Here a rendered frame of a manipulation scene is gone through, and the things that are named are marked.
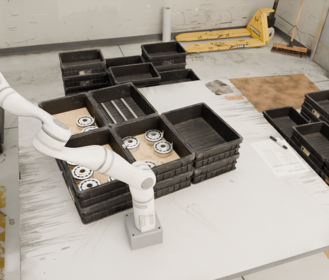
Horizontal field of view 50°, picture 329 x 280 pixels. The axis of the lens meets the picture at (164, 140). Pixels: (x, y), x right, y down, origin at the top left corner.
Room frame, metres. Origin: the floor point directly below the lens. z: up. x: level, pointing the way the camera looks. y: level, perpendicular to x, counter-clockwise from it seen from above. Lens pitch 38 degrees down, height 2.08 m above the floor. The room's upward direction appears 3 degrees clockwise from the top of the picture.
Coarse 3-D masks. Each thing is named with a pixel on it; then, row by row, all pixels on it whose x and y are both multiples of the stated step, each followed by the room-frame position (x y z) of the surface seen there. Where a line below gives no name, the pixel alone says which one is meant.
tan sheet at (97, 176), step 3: (105, 144) 1.51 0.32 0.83; (108, 144) 1.51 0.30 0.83; (105, 147) 1.48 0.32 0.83; (108, 147) 1.48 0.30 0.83; (111, 150) 1.46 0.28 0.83; (96, 174) 1.27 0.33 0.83; (99, 174) 1.27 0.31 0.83; (102, 174) 1.27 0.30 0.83; (93, 177) 1.25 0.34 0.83; (96, 177) 1.25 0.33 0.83; (99, 177) 1.25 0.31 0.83; (102, 177) 1.25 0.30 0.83; (105, 177) 1.25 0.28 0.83; (99, 180) 1.23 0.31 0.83; (102, 180) 1.23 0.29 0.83; (105, 180) 1.23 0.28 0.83; (78, 183) 1.20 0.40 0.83; (102, 183) 1.21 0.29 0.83; (78, 186) 1.19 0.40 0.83
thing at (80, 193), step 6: (90, 132) 1.48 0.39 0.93; (96, 132) 1.49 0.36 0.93; (72, 138) 1.42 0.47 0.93; (114, 138) 1.44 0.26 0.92; (120, 144) 1.39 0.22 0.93; (126, 156) 1.31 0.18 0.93; (66, 162) 1.24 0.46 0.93; (132, 162) 1.27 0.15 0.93; (66, 168) 1.21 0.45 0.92; (72, 174) 1.16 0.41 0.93; (72, 180) 1.13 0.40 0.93; (114, 180) 1.14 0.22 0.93; (96, 186) 1.10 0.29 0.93; (102, 186) 1.10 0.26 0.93; (108, 186) 1.11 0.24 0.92; (78, 192) 1.05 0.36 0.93; (84, 192) 1.06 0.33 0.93; (90, 192) 1.07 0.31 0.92
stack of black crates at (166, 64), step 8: (144, 48) 3.39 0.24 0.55; (152, 48) 3.41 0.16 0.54; (160, 48) 3.45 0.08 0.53; (168, 48) 3.47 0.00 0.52; (176, 48) 3.49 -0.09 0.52; (144, 56) 3.28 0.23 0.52; (152, 56) 3.13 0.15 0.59; (160, 56) 3.15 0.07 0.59; (168, 56) 3.17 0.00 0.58; (176, 56) 3.20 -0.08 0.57; (184, 56) 3.24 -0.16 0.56; (160, 64) 3.16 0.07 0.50; (168, 64) 3.18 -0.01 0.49; (176, 64) 3.20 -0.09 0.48; (184, 64) 3.23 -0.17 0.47
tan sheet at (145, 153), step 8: (136, 136) 1.59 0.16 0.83; (144, 144) 1.52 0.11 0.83; (136, 152) 1.45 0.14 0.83; (144, 152) 1.46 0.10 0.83; (152, 152) 1.46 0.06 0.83; (136, 160) 1.39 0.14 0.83; (144, 160) 1.39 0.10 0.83; (152, 160) 1.40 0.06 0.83; (160, 160) 1.40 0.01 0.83; (168, 160) 1.40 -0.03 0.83
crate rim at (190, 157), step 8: (136, 120) 1.61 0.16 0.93; (112, 128) 1.52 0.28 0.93; (176, 136) 1.48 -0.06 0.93; (184, 144) 1.41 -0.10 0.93; (128, 152) 1.33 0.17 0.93; (192, 152) 1.36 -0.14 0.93; (176, 160) 1.29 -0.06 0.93; (184, 160) 1.31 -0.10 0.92; (152, 168) 1.23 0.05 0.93; (160, 168) 1.24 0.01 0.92
